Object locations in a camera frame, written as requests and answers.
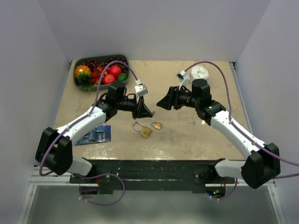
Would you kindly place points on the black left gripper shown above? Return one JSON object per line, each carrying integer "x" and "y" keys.
{"x": 145, "y": 112}

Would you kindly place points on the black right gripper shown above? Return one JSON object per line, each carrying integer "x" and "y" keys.
{"x": 172, "y": 99}

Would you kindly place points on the small brass padlock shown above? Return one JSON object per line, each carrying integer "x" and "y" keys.
{"x": 156, "y": 125}

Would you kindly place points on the large brass padlock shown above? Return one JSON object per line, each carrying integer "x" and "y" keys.
{"x": 143, "y": 130}

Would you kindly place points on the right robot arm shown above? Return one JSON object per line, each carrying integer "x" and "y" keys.
{"x": 260, "y": 162}

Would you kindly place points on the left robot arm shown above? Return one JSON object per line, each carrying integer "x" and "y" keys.
{"x": 55, "y": 149}

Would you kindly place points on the green lime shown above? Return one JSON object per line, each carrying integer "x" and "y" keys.
{"x": 122, "y": 77}

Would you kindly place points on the white paper roll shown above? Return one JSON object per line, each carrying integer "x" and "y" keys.
{"x": 198, "y": 72}

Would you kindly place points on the red apple lower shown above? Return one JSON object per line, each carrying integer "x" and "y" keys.
{"x": 108, "y": 79}

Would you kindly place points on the red apple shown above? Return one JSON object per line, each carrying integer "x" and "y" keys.
{"x": 108, "y": 79}
{"x": 115, "y": 71}

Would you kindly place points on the blue blister pack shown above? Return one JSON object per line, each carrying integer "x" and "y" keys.
{"x": 100, "y": 134}

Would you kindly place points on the red apple upper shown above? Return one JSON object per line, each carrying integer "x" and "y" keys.
{"x": 115, "y": 71}

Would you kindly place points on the small red fruits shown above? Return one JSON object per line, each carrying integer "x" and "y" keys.
{"x": 97, "y": 71}

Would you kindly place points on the dark grape bunch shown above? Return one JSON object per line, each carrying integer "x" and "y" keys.
{"x": 94, "y": 63}

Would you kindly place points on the orange green fake fruit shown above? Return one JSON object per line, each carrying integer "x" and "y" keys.
{"x": 83, "y": 76}

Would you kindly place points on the green fruit tray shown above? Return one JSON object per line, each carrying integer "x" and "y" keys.
{"x": 102, "y": 86}

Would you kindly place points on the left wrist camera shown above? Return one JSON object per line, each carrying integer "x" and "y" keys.
{"x": 140, "y": 88}

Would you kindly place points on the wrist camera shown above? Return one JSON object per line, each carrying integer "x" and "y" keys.
{"x": 140, "y": 88}
{"x": 183, "y": 79}

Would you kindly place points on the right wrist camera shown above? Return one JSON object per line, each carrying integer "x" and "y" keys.
{"x": 183, "y": 79}

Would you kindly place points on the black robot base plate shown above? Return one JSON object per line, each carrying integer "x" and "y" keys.
{"x": 149, "y": 175}

